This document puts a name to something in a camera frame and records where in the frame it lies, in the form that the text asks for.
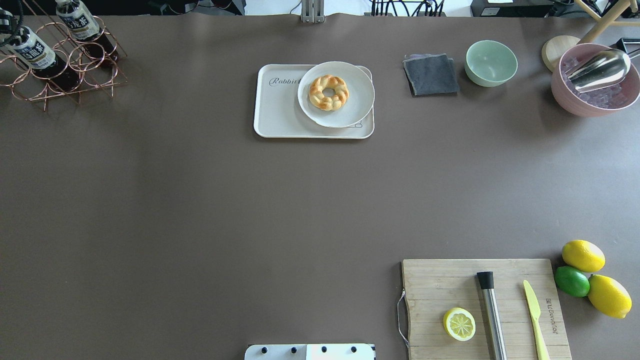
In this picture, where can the cream rabbit tray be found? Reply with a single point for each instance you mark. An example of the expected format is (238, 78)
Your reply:
(277, 113)

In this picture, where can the tea bottle in rack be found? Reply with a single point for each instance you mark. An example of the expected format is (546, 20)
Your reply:
(85, 29)
(44, 62)

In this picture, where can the white plate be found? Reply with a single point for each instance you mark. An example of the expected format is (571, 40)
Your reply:
(358, 105)

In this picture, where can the grey folded cloth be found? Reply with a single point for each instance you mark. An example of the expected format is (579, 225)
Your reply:
(430, 74)

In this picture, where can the bamboo cutting board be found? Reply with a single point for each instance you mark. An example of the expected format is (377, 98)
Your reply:
(434, 286)

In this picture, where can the steel muddler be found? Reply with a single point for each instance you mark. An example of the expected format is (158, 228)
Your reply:
(486, 282)

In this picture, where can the half lemon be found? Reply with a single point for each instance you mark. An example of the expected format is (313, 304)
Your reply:
(459, 323)

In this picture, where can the mint green bowl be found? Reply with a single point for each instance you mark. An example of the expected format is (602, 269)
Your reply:
(489, 63)

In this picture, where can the yellow-green plastic knife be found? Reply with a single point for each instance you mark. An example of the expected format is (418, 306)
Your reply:
(535, 313)

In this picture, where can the wooden cup tree stand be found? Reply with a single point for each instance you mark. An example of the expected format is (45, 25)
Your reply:
(555, 47)

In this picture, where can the green lime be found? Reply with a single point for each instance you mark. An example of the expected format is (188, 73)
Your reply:
(572, 281)

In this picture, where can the pink bowl of ice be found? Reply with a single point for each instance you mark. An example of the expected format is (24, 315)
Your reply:
(600, 102)

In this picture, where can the metal ice scoop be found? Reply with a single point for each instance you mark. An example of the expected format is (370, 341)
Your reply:
(595, 69)

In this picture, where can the braided ring bread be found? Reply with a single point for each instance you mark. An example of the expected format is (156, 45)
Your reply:
(328, 93)

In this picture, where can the aluminium frame post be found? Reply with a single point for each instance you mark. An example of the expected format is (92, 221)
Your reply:
(312, 11)

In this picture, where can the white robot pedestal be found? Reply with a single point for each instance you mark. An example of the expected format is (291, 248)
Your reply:
(311, 351)

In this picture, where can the copper wire bottle rack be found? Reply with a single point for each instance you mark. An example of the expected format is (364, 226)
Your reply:
(61, 55)

